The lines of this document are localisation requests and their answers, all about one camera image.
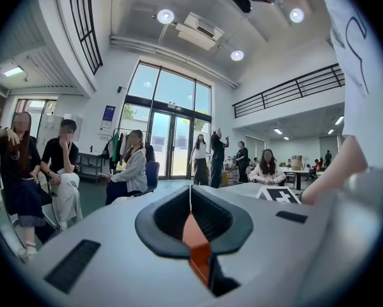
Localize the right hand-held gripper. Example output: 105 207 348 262
256 185 302 205

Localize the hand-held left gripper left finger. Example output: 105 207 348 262
154 185 192 240

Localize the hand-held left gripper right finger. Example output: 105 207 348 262
191 185 233 243

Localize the person's right forearm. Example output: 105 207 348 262
301 135 370 206

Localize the long white table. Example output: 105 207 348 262
279 166 327 191

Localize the blue office chair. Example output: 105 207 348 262
133 161 161 198

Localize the glass double door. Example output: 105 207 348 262
147 109 196 181

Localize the clothes rack with garments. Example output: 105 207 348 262
102 127 132 173

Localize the black balcony railing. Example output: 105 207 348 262
231 63 347 120
66 0 104 76

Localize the person's white t-shirt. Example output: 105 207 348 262
315 0 383 169

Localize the white ceiling air conditioner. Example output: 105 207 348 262
175 12 225 51

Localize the metal frame table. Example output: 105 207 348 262
77 151 111 184

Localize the blue wall poster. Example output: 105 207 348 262
100 104 117 130

